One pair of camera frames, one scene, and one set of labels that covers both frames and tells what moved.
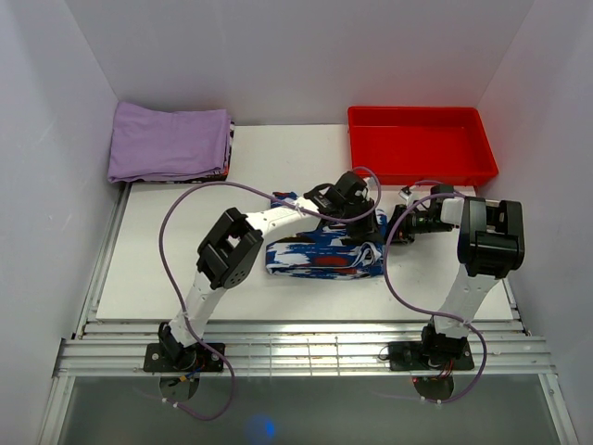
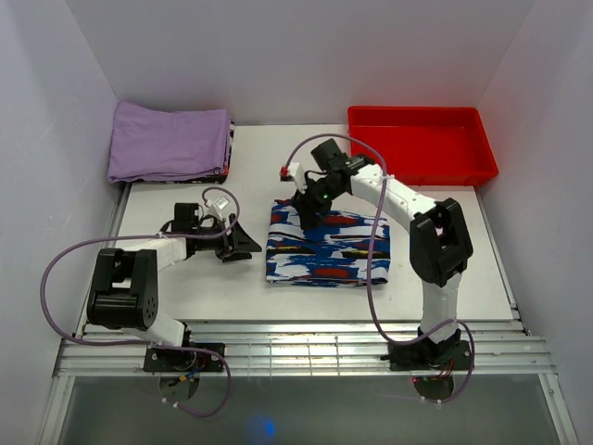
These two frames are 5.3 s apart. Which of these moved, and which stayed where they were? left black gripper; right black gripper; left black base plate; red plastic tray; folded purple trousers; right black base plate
Moved: left black gripper; right black gripper
Stayed: folded purple trousers; red plastic tray; right black base plate; left black base plate
